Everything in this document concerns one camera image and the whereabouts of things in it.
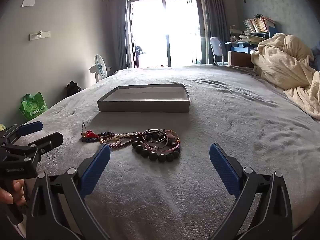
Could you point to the cream blanket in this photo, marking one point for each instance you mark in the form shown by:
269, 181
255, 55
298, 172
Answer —
280, 60

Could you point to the green shopping bag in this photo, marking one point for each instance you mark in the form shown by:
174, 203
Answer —
33, 106

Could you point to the black bag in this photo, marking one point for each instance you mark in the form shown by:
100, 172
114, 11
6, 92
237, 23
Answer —
73, 88

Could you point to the person's left hand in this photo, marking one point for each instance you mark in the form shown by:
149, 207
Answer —
12, 192

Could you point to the row of books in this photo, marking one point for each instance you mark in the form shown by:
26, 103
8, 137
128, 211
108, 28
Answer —
258, 25

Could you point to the white wall hook rack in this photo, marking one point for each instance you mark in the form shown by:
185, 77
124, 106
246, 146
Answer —
38, 35

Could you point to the stack of papers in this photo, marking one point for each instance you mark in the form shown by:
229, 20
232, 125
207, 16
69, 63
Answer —
250, 38

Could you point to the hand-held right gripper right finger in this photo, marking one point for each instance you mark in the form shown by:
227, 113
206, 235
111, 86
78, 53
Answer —
225, 171

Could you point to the brown wooden board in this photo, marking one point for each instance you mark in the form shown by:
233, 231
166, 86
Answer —
241, 60

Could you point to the light blue desk chair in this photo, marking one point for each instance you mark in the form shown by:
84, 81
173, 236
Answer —
217, 47

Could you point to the white standing fan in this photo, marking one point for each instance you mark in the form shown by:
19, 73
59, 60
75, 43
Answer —
100, 66

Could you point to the grey curtain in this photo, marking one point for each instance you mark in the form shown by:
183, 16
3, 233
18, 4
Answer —
121, 25
215, 12

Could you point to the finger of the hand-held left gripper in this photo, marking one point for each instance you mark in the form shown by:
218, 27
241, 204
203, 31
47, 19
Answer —
30, 128
47, 140

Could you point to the grey bed cover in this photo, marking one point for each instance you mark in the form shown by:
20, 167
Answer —
225, 120

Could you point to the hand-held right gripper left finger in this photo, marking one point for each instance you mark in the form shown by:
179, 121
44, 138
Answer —
95, 171

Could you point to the glass balcony door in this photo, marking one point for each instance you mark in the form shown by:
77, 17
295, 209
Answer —
167, 30

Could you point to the shallow grey cardboard box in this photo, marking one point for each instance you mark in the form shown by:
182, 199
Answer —
142, 106

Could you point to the blue blanket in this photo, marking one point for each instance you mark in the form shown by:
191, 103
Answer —
316, 52

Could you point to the patterned fabric piece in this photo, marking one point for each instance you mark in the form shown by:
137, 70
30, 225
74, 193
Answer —
175, 143

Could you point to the blue desk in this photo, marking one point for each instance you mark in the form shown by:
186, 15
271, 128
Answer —
240, 48

